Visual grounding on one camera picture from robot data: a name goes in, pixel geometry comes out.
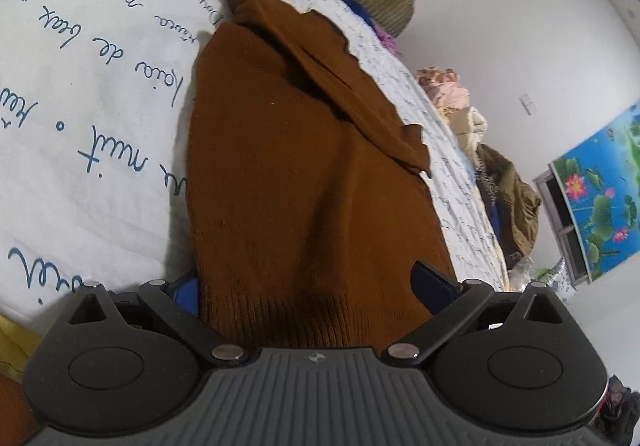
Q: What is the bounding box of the pink cloth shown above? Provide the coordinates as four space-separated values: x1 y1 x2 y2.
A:
416 67 473 110

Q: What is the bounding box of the cream cloth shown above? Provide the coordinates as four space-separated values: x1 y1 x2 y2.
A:
440 106 490 157

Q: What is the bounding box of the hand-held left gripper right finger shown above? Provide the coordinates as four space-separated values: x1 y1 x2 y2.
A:
382 261 576 367

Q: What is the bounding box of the grey framed window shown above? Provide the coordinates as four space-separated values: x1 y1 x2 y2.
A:
533 171 593 284

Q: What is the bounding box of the white blanket with blue script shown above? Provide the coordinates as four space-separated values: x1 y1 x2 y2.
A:
0 0 511 327

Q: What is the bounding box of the clear plastic bag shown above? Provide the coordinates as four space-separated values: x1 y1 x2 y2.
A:
510 256 576 304

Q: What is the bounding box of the black patterned cloth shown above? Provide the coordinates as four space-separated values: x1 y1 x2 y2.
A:
472 161 501 199

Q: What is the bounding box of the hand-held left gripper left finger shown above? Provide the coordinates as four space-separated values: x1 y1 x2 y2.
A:
65 278 248 367

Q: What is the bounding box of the brown knit sweater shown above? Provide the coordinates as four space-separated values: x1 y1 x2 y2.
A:
182 0 458 352

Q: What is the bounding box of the purple cloth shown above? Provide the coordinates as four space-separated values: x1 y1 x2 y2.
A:
375 26 403 55

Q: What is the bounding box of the olive brown jacket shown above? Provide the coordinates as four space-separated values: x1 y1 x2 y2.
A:
477 143 543 259

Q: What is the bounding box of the yellow cloth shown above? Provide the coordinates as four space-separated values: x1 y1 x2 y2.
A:
0 315 43 372

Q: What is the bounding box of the dark blue cloth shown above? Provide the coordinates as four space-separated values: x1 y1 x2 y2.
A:
332 0 381 26

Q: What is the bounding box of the floral lotus wall poster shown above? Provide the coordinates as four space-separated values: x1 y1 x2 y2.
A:
549 98 640 283

